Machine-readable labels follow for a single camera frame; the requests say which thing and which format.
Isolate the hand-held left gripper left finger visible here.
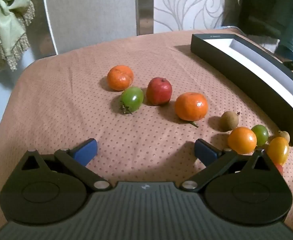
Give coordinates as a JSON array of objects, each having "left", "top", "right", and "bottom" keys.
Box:
[{"left": 20, "top": 138, "right": 112, "bottom": 191}]

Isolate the blue grey cloth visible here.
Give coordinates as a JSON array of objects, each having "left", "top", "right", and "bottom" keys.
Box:
[{"left": 221, "top": 25, "right": 248, "bottom": 37}]

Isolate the black monitor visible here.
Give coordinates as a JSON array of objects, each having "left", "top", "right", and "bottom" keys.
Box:
[{"left": 238, "top": 0, "right": 293, "bottom": 39}]

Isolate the dark box with white inside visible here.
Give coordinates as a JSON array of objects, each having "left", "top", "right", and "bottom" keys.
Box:
[{"left": 191, "top": 33, "right": 293, "bottom": 147}]

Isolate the orange mandarin with stem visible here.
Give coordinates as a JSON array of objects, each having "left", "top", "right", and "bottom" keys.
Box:
[{"left": 175, "top": 92, "right": 209, "bottom": 128}]

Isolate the yellow cherry tomato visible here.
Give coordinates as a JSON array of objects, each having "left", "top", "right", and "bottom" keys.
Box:
[{"left": 266, "top": 137, "right": 290, "bottom": 166}]

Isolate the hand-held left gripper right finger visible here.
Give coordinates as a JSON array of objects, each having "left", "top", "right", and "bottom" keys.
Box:
[{"left": 181, "top": 138, "right": 283, "bottom": 193}]

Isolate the grey panel with white edge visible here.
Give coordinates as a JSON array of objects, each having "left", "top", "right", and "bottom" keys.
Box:
[{"left": 40, "top": 0, "right": 139, "bottom": 55}]

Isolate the brown kiwi fruit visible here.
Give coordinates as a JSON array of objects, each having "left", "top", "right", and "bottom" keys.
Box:
[{"left": 220, "top": 111, "right": 241, "bottom": 132}]

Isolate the green fringed curtain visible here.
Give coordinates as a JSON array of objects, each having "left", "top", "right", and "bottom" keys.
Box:
[{"left": 0, "top": 0, "right": 35, "bottom": 75}]

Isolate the orange cherry tomato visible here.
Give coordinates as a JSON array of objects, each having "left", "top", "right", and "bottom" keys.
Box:
[{"left": 227, "top": 127, "right": 257, "bottom": 155}]

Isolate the red apple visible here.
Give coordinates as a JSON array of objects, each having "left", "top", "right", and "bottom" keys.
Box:
[{"left": 146, "top": 77, "right": 173, "bottom": 106}]

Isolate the small green tomato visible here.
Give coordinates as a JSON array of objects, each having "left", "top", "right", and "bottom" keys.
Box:
[{"left": 251, "top": 124, "right": 269, "bottom": 147}]

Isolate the large green tomato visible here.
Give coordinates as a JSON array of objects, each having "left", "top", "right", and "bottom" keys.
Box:
[{"left": 119, "top": 87, "right": 144, "bottom": 115}]

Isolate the small tan longan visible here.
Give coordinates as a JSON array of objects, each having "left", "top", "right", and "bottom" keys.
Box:
[{"left": 278, "top": 130, "right": 290, "bottom": 144}]

